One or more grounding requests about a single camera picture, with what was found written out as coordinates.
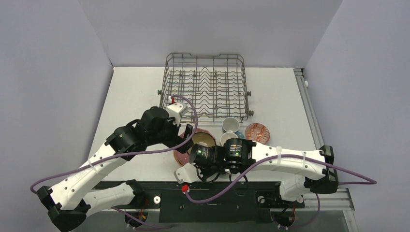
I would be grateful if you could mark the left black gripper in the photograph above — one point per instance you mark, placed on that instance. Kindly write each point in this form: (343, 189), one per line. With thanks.
(176, 138)

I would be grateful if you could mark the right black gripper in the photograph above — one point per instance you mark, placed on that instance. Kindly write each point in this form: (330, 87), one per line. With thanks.
(201, 170)

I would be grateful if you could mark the dark brown glazed bowl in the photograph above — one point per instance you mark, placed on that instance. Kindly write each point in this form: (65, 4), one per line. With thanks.
(204, 139)

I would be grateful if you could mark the grey wire dish rack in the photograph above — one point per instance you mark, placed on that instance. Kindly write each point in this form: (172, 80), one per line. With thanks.
(215, 84)

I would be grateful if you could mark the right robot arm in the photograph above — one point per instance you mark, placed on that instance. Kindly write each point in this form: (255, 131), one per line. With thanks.
(312, 170)

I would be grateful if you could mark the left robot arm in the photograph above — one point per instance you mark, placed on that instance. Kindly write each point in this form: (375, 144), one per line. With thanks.
(72, 200)

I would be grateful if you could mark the yellow green mug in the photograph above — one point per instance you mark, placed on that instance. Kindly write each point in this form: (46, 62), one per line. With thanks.
(226, 136)

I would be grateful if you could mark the pink polka dot plate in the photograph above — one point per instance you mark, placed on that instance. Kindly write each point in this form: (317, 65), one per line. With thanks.
(182, 159)

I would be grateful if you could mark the orange patterned small bowl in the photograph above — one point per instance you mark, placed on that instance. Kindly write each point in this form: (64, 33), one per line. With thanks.
(257, 132)

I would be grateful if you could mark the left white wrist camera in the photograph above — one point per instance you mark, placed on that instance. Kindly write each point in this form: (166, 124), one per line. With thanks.
(176, 110)

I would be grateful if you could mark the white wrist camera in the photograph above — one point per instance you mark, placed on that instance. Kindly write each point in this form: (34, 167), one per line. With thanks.
(186, 174)
(176, 110)

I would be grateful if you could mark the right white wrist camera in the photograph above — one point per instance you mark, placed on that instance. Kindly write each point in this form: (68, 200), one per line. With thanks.
(186, 174)

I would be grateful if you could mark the blue handled white mug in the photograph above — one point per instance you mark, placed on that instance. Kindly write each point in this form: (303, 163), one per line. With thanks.
(232, 125)

